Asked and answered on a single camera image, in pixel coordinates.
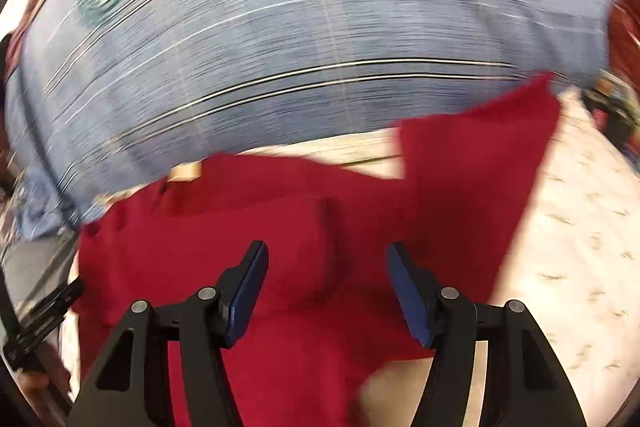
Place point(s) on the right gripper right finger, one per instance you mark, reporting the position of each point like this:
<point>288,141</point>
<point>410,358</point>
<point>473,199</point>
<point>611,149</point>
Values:
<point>525,383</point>

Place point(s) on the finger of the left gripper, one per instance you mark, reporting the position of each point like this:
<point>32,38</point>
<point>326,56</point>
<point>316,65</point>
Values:
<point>23,337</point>

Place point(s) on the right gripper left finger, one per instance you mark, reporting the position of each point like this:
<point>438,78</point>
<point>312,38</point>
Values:
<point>129,385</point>

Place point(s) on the dark red garment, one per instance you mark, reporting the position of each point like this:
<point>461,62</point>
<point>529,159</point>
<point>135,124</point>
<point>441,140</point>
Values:
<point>327,317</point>

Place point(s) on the black bottles pack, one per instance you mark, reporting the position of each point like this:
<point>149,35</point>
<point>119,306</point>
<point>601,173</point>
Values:
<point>614,108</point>

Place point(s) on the blue plaid quilt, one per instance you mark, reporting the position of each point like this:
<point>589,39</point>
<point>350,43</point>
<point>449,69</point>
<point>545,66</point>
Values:
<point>104,95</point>

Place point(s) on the red plastic bag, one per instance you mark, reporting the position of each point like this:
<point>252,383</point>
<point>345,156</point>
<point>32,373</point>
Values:
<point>623,40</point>

